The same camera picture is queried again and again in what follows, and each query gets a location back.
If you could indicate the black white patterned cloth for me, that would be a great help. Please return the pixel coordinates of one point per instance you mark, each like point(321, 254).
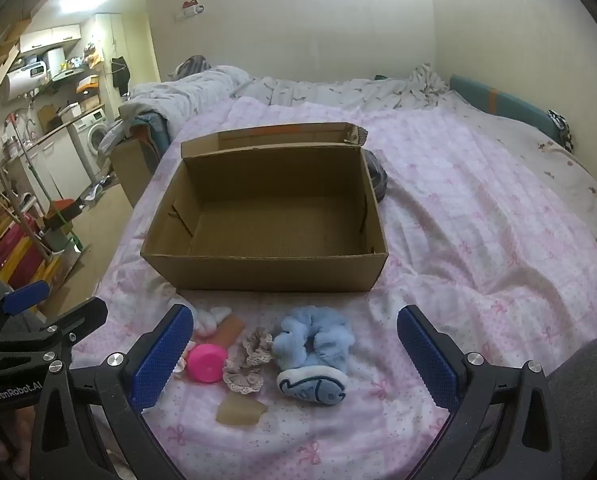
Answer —
point(562, 130)

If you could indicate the pink heart-shaped toy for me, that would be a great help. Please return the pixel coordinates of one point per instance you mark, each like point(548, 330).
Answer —
point(206, 362)

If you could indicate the brown cardboard box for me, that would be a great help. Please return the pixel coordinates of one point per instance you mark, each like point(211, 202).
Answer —
point(278, 270)

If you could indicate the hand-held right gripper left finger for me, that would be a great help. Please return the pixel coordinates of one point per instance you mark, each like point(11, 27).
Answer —
point(161, 357)

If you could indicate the pink crate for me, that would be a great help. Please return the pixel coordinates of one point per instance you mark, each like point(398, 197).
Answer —
point(11, 247)

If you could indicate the beige printed bed sheet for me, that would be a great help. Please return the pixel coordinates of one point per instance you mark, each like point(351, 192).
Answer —
point(553, 160)

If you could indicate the black hanging garment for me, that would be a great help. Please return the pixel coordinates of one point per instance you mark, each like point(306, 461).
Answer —
point(121, 74)

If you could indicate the brown cardboard strip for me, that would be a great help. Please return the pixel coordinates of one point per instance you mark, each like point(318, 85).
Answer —
point(230, 332)

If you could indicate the white wall cabinets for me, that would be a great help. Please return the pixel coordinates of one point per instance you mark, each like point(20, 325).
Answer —
point(51, 37)

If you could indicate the large plain cardboard box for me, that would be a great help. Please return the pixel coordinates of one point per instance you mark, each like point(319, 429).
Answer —
point(128, 172)

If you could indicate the person's left hand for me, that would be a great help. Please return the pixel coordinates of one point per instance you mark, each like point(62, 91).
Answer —
point(6, 442)

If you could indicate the torn brown paper piece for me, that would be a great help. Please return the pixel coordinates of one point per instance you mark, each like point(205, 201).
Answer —
point(238, 412)

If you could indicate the blue fluffy scrunchie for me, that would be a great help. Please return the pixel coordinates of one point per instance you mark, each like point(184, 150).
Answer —
point(298, 340)

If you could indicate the white floor cabinet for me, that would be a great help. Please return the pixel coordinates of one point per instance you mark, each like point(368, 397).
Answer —
point(58, 160)

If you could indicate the beige lace scrunchie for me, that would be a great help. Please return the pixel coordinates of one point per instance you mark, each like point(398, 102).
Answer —
point(243, 365)

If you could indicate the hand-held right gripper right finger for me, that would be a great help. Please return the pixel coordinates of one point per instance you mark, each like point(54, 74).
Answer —
point(428, 360)

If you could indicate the bed with pink quilt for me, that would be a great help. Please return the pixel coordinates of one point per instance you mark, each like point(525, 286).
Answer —
point(478, 260)

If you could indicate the white washing machine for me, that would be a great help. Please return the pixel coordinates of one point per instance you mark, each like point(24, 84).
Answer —
point(93, 135)

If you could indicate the small clear packet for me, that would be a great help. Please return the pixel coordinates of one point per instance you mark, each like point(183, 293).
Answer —
point(182, 365)

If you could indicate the blue white fish plush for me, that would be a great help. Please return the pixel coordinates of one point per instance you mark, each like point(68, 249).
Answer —
point(311, 385)

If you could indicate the cream satin scrunchie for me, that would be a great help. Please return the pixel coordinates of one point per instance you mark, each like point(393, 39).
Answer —
point(208, 322)

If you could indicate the person's grey trousers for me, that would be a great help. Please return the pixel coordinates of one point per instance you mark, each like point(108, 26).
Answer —
point(588, 410)

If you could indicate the teal bolster pillow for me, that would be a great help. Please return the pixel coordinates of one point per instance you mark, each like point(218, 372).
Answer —
point(478, 90)

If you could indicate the grey floral duvet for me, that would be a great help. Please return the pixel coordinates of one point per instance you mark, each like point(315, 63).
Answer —
point(303, 90)

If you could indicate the white water heater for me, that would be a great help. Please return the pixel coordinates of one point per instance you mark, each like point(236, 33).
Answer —
point(23, 82)

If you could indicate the dark grey striped cloth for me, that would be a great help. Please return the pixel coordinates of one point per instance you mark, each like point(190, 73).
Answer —
point(378, 180)

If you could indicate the wall socket with plug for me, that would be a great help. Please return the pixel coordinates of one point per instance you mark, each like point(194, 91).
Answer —
point(192, 9)

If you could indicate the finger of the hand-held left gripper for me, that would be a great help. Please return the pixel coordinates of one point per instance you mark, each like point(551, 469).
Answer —
point(78, 317)
point(26, 296)

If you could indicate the red stool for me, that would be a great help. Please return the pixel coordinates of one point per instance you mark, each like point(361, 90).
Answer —
point(62, 207)

